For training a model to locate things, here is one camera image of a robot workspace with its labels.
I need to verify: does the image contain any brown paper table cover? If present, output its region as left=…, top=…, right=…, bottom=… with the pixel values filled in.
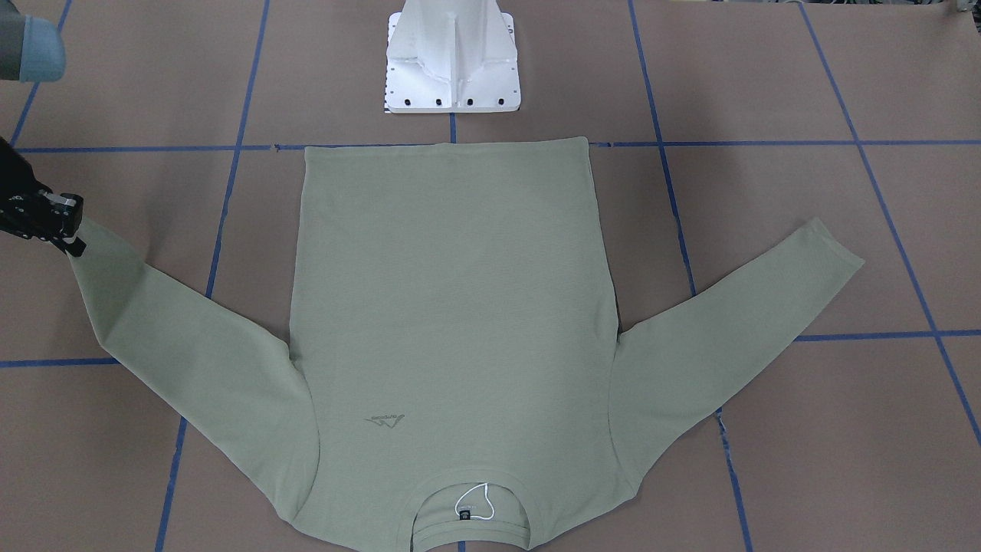
left=2, top=1, right=980, bottom=551

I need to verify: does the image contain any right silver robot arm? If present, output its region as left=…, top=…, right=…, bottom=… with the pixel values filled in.
left=1, top=1, right=87, bottom=258

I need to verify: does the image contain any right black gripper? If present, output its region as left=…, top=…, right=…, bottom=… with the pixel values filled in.
left=1, top=139, right=87, bottom=256

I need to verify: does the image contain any white camera stand pedestal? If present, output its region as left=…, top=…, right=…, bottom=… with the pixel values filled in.
left=383, top=1, right=522, bottom=114

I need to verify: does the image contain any olive green long-sleeve shirt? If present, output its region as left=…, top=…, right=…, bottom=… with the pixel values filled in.
left=71, top=137, right=863, bottom=551

